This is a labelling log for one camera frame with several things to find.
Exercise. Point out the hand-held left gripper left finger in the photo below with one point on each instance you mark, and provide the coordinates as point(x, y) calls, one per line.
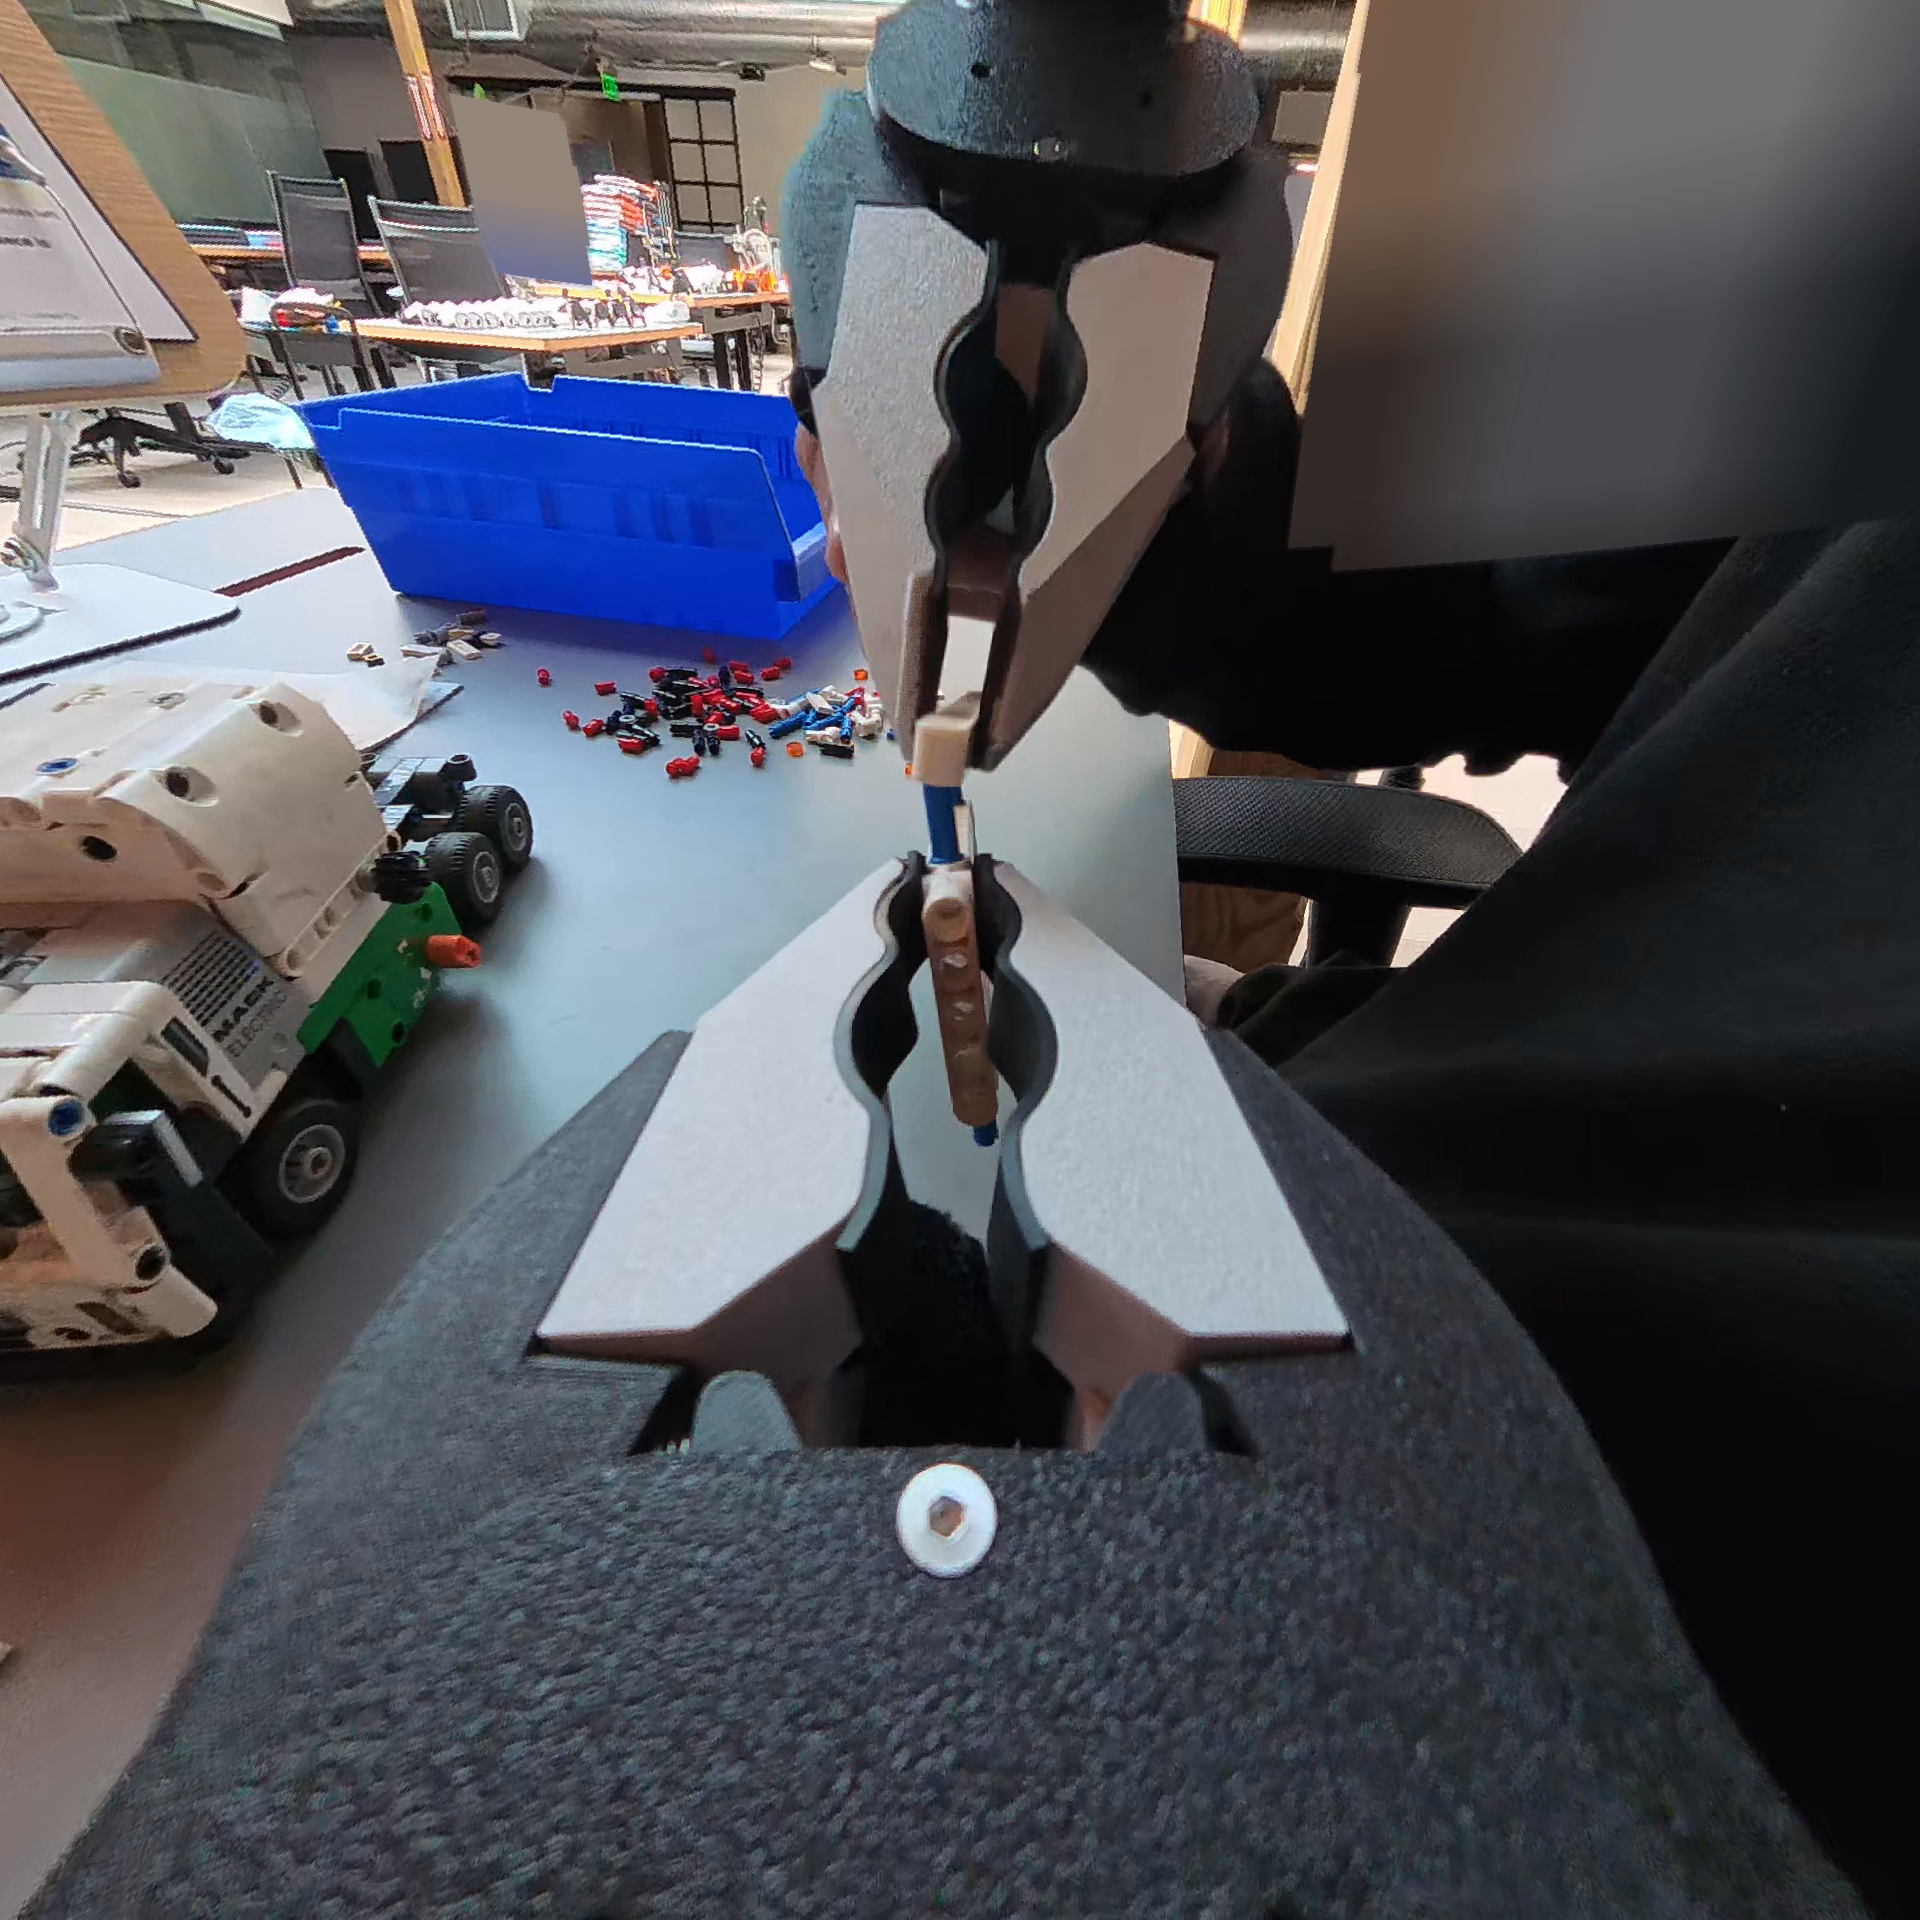
point(720, 1185)

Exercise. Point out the person's right hand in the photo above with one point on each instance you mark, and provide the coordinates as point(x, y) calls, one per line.
point(826, 511)

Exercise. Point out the black office chair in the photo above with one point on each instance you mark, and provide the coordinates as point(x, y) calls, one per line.
point(434, 255)
point(1349, 856)
point(322, 241)

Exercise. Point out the white and green lego truck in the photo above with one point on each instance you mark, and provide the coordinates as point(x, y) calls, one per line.
point(181, 900)

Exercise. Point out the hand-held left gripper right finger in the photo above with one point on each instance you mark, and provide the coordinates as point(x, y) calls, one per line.
point(1170, 1185)

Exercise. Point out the wooden workbench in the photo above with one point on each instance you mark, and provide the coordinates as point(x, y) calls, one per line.
point(523, 339)

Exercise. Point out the blue plastic bin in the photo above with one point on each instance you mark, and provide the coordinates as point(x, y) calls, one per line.
point(569, 495)

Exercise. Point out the white lego beam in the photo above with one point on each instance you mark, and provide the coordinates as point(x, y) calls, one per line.
point(949, 744)

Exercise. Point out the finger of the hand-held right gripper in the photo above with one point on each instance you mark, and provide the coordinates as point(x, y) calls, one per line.
point(885, 388)
point(1125, 406)

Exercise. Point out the tan and brown lego pieces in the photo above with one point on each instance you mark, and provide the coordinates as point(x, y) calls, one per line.
point(441, 642)

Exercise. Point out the white lego beam assembly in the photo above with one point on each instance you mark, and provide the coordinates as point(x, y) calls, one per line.
point(961, 1003)

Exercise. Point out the clear plastic bag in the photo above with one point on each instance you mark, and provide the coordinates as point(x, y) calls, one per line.
point(262, 423)

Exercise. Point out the stack of colourful boxes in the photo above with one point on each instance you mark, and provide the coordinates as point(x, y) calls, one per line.
point(626, 224)

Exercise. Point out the pile of red black pins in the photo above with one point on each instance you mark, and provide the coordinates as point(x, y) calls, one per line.
point(705, 705)

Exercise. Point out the wooden sign on white stand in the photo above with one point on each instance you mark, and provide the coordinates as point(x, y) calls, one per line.
point(105, 615)

